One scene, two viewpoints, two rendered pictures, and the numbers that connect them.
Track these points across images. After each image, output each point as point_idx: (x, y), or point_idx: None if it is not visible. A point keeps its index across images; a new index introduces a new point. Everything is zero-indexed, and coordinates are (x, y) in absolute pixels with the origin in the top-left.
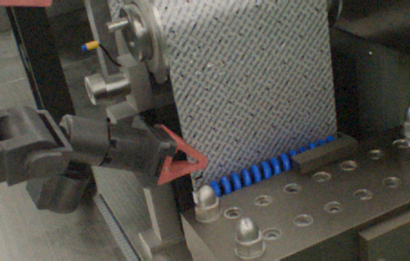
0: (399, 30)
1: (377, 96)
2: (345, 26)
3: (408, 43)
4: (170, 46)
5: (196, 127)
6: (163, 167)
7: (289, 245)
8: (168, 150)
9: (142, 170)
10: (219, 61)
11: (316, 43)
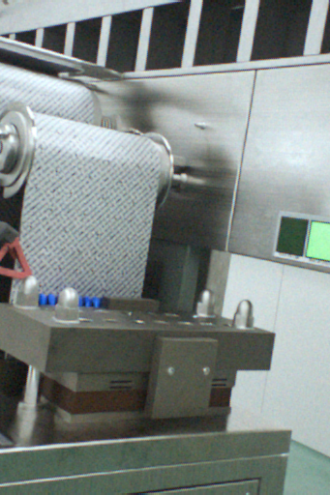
0: (207, 227)
1: (176, 293)
2: (160, 233)
3: (213, 237)
4: (35, 159)
5: (32, 239)
6: None
7: (100, 325)
8: (11, 234)
9: None
10: (67, 190)
11: (142, 215)
